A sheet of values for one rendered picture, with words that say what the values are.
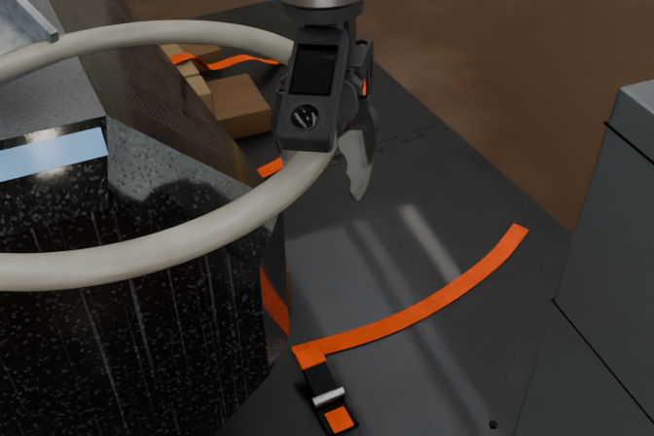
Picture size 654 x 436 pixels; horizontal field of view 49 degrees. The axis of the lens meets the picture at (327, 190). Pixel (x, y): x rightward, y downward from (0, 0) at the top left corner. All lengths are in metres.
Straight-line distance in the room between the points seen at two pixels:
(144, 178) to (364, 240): 1.03
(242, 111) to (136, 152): 1.30
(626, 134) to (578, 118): 1.53
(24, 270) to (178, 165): 0.47
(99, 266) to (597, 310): 0.82
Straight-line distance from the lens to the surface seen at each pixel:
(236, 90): 2.39
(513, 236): 2.00
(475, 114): 2.49
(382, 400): 1.61
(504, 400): 1.65
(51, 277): 0.59
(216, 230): 0.59
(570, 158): 2.36
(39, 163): 0.97
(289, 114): 0.60
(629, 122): 1.03
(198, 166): 1.06
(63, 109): 1.01
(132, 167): 0.99
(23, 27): 1.04
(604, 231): 1.12
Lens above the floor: 1.35
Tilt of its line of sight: 40 degrees down
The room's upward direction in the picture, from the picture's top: straight up
